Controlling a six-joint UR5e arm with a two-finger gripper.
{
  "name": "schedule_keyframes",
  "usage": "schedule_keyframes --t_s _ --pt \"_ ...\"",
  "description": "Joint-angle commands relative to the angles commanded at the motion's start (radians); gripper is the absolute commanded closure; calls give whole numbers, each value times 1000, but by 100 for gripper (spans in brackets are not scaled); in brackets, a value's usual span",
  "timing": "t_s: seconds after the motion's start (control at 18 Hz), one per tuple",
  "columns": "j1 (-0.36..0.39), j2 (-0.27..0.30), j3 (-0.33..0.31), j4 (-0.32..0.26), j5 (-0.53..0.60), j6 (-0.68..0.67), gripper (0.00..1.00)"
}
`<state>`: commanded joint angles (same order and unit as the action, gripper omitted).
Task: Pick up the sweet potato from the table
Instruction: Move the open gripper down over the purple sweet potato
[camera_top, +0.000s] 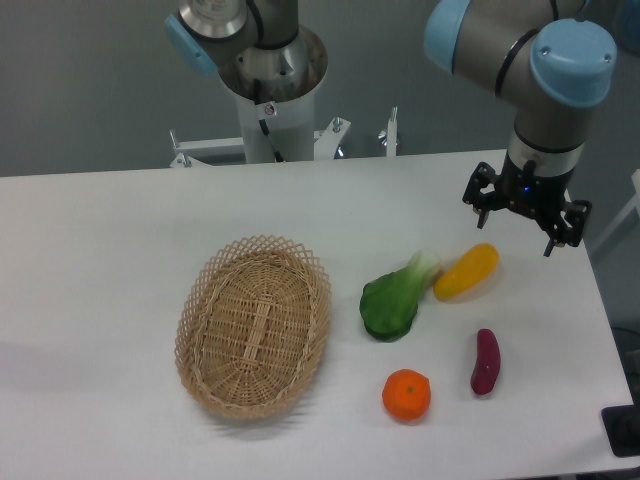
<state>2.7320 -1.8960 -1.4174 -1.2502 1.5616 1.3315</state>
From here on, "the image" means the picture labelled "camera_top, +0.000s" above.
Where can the purple sweet potato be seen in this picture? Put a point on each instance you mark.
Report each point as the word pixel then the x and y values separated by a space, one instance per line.
pixel 488 363

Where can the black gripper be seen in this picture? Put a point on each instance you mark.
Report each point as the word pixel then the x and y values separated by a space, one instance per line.
pixel 540 198

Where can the white metal clamp frame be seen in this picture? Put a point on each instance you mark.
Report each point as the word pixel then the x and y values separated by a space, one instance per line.
pixel 327 145

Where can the white frame at right edge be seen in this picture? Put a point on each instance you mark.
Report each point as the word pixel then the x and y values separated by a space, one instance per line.
pixel 625 220

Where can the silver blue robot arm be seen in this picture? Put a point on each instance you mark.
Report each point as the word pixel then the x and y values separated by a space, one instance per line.
pixel 536 55

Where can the orange mandarin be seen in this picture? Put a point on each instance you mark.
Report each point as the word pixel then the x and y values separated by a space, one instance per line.
pixel 406 395

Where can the black device at table edge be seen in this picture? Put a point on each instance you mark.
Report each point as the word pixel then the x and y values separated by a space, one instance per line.
pixel 622 428

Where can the woven wicker basket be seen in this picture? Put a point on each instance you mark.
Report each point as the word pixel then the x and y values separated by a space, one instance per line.
pixel 254 328

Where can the yellow mango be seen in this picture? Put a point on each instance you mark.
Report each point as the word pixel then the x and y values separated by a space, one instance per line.
pixel 472 268

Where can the green bok choy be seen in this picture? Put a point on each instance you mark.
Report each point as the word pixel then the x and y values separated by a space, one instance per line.
pixel 389 304

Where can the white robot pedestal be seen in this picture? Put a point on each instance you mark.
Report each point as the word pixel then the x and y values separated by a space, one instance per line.
pixel 274 92

